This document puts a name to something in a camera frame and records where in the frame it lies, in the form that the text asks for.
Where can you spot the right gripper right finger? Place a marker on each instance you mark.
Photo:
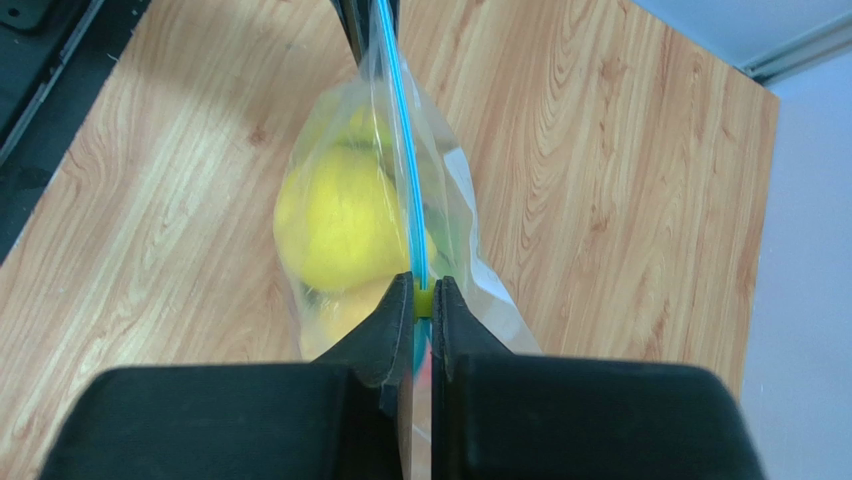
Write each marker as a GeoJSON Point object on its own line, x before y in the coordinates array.
{"type": "Point", "coordinates": [501, 415]}

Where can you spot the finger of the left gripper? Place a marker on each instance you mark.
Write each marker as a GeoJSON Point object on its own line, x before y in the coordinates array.
{"type": "Point", "coordinates": [354, 18]}

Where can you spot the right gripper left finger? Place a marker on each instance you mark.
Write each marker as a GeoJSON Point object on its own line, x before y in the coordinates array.
{"type": "Point", "coordinates": [344, 415]}

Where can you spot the yellow lemon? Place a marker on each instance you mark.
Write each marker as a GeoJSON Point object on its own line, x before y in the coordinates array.
{"type": "Point", "coordinates": [337, 222]}

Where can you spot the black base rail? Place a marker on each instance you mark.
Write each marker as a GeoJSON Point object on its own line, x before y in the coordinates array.
{"type": "Point", "coordinates": [55, 58]}

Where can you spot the clear zip top bag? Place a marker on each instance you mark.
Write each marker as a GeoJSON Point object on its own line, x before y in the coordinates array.
{"type": "Point", "coordinates": [384, 111]}

